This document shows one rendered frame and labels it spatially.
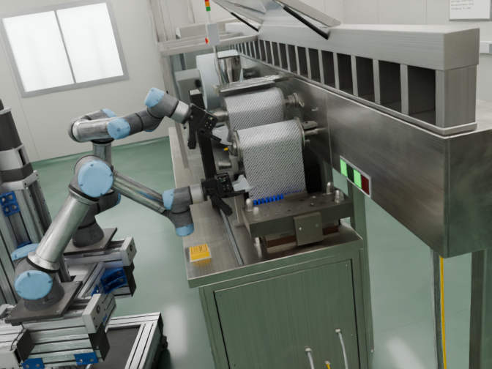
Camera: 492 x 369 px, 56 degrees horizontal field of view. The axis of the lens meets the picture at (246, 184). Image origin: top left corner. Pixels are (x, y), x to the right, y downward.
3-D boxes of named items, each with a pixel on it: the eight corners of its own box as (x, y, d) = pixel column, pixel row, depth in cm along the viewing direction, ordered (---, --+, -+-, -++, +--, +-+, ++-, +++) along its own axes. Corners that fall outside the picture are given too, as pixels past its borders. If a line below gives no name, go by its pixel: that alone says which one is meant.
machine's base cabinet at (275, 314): (190, 221, 430) (171, 132, 399) (258, 206, 438) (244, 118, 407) (233, 459, 196) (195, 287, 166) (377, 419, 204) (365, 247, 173)
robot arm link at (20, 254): (52, 265, 186) (42, 236, 181) (54, 280, 174) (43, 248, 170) (20, 276, 182) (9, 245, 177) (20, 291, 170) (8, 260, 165)
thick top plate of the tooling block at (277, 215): (243, 221, 185) (241, 207, 183) (338, 200, 190) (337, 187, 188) (251, 239, 170) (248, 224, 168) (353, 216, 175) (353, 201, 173)
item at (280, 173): (250, 203, 188) (243, 160, 181) (306, 192, 190) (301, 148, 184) (250, 203, 187) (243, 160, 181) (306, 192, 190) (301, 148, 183)
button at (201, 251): (190, 252, 182) (189, 247, 182) (208, 248, 183) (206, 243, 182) (191, 261, 176) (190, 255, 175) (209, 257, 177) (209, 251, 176)
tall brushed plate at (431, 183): (231, 87, 396) (226, 51, 386) (263, 81, 400) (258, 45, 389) (435, 261, 109) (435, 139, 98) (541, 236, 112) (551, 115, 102)
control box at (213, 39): (205, 46, 226) (201, 25, 223) (218, 44, 227) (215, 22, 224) (206, 47, 220) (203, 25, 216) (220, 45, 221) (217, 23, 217)
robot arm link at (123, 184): (65, 169, 177) (170, 222, 202) (67, 176, 168) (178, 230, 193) (80, 143, 177) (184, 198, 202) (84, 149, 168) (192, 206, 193)
